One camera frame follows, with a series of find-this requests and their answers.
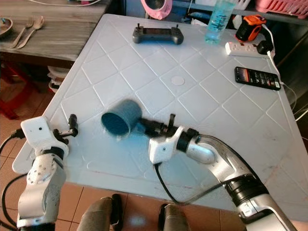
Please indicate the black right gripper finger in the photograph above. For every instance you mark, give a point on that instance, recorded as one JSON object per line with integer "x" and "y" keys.
{"x": 142, "y": 126}
{"x": 172, "y": 121}

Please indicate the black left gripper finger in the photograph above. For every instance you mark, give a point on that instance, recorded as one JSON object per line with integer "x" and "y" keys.
{"x": 73, "y": 126}

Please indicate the grey-blue cup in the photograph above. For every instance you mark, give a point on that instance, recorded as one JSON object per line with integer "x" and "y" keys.
{"x": 120, "y": 120}

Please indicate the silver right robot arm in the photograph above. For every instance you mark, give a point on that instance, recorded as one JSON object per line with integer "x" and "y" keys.
{"x": 221, "y": 161}

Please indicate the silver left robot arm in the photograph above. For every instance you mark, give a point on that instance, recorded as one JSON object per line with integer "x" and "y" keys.
{"x": 41, "y": 183}

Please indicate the stacked white bowls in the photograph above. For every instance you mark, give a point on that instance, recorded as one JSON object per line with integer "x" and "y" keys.
{"x": 57, "y": 79}

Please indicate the red plastic stool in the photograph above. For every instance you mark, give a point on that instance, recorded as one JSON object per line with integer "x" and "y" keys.
{"x": 9, "y": 98}

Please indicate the black remote controller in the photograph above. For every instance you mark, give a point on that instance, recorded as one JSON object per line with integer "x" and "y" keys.
{"x": 158, "y": 34}

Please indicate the black smartphone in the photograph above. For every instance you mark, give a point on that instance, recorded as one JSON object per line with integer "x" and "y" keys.
{"x": 257, "y": 78}

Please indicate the white power strip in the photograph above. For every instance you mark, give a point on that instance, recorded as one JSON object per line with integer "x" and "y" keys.
{"x": 240, "y": 48}

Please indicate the metal fork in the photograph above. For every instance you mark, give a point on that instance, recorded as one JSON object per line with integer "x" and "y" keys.
{"x": 21, "y": 33}

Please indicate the clear blue water bottle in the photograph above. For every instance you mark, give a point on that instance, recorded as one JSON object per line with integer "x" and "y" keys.
{"x": 220, "y": 21}

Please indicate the pink round appliance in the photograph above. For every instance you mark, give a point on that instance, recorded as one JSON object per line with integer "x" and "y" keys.
{"x": 156, "y": 8}

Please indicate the black plug adapter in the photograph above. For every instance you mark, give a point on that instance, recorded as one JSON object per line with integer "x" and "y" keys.
{"x": 265, "y": 46}

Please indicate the orange and black device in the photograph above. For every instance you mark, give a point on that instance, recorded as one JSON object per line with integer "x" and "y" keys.
{"x": 249, "y": 29}

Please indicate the pink plastic basket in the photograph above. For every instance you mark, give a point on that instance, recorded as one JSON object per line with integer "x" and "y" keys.
{"x": 281, "y": 6}

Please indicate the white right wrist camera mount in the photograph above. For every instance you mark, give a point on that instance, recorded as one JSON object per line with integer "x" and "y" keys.
{"x": 163, "y": 149}

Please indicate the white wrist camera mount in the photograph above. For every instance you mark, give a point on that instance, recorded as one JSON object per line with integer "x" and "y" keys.
{"x": 36, "y": 132}
{"x": 163, "y": 149}

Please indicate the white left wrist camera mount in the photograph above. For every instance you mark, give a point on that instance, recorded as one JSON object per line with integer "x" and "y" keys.
{"x": 36, "y": 132}

